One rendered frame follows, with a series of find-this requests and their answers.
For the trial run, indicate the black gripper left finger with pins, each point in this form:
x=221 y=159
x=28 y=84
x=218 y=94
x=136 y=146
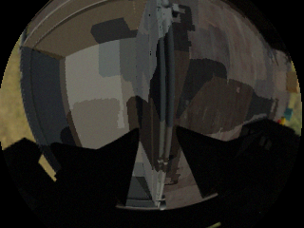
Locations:
x=111 y=164

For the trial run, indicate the teal cube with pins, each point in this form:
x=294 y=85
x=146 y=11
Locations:
x=288 y=113

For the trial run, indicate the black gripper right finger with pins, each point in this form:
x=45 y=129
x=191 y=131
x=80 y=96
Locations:
x=210 y=159

